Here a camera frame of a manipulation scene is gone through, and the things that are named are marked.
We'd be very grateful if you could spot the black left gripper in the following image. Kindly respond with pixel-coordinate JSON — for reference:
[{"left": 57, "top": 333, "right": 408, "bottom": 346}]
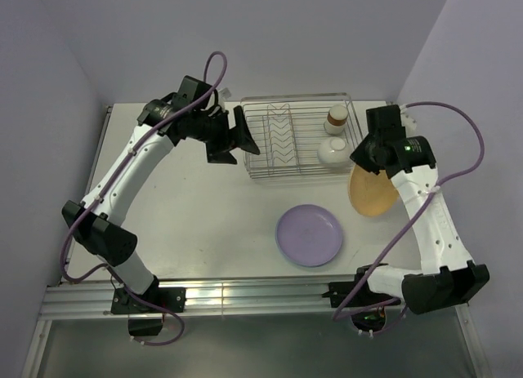
[{"left": 191, "top": 106, "right": 259, "bottom": 166}]

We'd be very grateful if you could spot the white ceramic bowl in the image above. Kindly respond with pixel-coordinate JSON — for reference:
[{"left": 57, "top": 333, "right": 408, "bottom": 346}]
[{"left": 317, "top": 136, "right": 351, "bottom": 167}]

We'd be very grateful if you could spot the white cup with wood patches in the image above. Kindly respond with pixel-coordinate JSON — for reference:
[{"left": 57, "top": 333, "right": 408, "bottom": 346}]
[{"left": 324, "top": 105, "right": 349, "bottom": 136}]

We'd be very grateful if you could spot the purple plastic plate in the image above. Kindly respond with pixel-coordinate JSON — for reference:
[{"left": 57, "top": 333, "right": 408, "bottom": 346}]
[{"left": 275, "top": 204, "right": 344, "bottom": 268}]

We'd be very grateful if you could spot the blue plastic plate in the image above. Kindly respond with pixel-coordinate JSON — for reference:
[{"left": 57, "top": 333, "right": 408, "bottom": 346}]
[{"left": 275, "top": 232, "right": 330, "bottom": 267}]

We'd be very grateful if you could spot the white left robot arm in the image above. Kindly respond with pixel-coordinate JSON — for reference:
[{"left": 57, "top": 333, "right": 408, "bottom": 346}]
[{"left": 62, "top": 93, "right": 260, "bottom": 312}]

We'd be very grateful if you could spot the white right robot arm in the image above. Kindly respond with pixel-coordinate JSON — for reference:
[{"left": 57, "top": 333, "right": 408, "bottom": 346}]
[{"left": 347, "top": 134, "right": 489, "bottom": 314}]

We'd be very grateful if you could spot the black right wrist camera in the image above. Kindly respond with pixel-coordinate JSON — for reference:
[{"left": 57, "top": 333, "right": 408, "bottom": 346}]
[{"left": 365, "top": 105, "right": 417, "bottom": 140}]

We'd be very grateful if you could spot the metal wire dish rack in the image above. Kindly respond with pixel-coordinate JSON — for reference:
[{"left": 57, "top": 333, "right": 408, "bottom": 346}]
[{"left": 240, "top": 92, "right": 363, "bottom": 179}]

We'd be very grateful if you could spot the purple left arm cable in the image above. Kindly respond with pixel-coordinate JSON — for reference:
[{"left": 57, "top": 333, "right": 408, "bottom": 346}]
[{"left": 60, "top": 51, "right": 186, "bottom": 348}]

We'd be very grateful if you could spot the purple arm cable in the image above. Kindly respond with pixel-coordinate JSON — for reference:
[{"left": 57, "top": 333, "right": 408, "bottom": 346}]
[
  {"left": 60, "top": 51, "right": 186, "bottom": 348},
  {"left": 333, "top": 101, "right": 486, "bottom": 334}
]

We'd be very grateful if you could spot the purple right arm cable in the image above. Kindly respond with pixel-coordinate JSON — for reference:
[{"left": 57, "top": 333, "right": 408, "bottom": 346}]
[{"left": 333, "top": 101, "right": 486, "bottom": 334}]

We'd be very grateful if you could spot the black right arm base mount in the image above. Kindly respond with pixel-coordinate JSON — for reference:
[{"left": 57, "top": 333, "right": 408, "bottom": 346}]
[{"left": 321, "top": 280, "right": 401, "bottom": 309}]

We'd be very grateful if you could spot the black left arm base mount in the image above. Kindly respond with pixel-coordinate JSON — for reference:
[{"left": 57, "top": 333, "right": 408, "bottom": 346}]
[{"left": 110, "top": 287, "right": 186, "bottom": 315}]

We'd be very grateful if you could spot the aluminium table edge rail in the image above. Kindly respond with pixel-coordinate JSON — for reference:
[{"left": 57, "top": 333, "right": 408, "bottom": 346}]
[{"left": 38, "top": 273, "right": 469, "bottom": 320}]

